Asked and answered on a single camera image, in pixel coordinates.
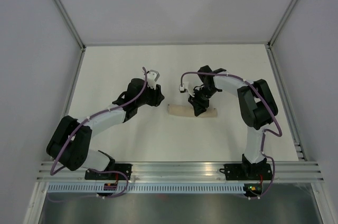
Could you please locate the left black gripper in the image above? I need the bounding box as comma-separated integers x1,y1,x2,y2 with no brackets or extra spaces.
136,81,164,107

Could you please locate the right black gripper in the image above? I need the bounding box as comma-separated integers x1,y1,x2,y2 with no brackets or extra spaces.
188,86,218,117

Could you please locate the beige cloth napkin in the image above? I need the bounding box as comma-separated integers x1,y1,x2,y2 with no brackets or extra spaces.
167,104,218,118

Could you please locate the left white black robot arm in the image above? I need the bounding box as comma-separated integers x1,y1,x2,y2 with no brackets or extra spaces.
46,78,164,180

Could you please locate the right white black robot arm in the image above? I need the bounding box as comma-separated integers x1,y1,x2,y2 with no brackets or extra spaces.
188,66,283,180

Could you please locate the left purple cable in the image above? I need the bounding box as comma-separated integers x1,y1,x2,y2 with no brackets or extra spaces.
47,67,148,203

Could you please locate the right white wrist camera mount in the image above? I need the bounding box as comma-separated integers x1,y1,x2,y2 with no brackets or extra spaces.
179,81,194,97

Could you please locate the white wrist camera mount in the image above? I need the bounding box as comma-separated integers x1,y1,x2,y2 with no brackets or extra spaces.
145,70,160,90
179,81,194,97

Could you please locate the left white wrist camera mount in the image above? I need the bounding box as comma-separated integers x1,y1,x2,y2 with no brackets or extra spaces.
145,70,160,90

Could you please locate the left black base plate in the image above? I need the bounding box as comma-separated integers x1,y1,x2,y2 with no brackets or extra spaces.
84,163,133,181

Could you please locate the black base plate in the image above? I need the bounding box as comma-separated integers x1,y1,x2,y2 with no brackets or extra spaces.
84,163,133,181
219,163,273,181

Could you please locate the left aluminium side rail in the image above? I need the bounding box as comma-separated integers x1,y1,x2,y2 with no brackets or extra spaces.
60,47,87,119

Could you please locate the aluminium side rail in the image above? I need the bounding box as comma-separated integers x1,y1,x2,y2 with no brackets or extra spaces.
265,43,308,161
60,47,87,119

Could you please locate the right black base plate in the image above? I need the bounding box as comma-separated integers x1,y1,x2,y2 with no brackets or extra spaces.
219,163,273,181

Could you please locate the right aluminium side rail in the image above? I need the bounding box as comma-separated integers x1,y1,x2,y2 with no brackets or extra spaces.
265,43,308,161

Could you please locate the aluminium front mounting rail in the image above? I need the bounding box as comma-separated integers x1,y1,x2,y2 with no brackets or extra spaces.
35,161,324,183

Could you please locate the white slotted cable duct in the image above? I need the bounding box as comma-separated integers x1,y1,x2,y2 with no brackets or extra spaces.
48,182,245,194

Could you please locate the left aluminium frame post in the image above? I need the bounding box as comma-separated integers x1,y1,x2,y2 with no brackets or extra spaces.
53,0,86,51

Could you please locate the aluminium frame post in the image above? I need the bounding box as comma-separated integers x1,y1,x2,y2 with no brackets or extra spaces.
53,0,86,51
266,0,300,49

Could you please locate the right aluminium frame post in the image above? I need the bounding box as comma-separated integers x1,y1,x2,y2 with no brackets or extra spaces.
266,0,300,49

